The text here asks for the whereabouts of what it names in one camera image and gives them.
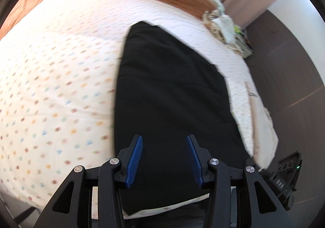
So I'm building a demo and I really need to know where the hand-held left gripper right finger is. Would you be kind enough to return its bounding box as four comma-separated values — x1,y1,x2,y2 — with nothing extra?
186,135,296,228

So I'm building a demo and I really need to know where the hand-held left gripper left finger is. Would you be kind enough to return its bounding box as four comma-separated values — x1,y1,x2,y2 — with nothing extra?
38,135,143,228

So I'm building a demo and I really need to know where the black garment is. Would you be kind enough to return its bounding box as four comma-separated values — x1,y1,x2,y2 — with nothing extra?
113,21,250,216

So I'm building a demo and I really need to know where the cream crumpled clothes pile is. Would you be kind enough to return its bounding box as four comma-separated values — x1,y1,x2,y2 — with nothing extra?
202,5,254,58

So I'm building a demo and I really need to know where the beige mattress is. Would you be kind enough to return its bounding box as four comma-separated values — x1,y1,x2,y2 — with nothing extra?
245,82,279,170

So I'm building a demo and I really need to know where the white floral bed sheet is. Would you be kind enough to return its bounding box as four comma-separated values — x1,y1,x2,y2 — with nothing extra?
0,0,254,219

